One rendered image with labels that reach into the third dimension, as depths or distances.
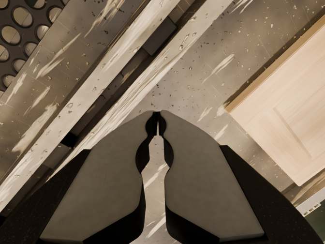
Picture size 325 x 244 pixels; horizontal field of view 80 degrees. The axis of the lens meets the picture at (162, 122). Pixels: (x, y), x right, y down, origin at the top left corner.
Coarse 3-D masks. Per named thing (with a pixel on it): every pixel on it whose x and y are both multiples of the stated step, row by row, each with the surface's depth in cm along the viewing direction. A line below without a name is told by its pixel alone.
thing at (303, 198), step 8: (320, 176) 47; (304, 184) 48; (312, 184) 47; (320, 184) 46; (288, 192) 50; (296, 192) 49; (304, 192) 47; (312, 192) 46; (320, 192) 46; (296, 200) 48; (304, 200) 46; (312, 200) 47; (320, 200) 48; (296, 208) 47; (304, 208) 48
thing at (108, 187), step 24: (144, 120) 10; (96, 144) 9; (120, 144) 9; (144, 144) 9; (96, 168) 8; (120, 168) 8; (72, 192) 7; (96, 192) 7; (120, 192) 7; (144, 192) 7; (72, 216) 6; (96, 216) 6; (120, 216) 6; (144, 216) 7; (48, 240) 5; (72, 240) 5; (96, 240) 6; (120, 240) 6
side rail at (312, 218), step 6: (324, 204) 62; (318, 210) 63; (324, 210) 62; (306, 216) 64; (312, 216) 63; (318, 216) 62; (324, 216) 61; (312, 222) 62; (318, 222) 61; (324, 222) 60; (318, 228) 60; (324, 228) 59; (318, 234) 59; (324, 234) 59; (324, 240) 58
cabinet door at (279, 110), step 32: (320, 32) 29; (288, 64) 30; (320, 64) 31; (256, 96) 32; (288, 96) 33; (320, 96) 35; (256, 128) 35; (288, 128) 37; (320, 128) 39; (288, 160) 41; (320, 160) 44
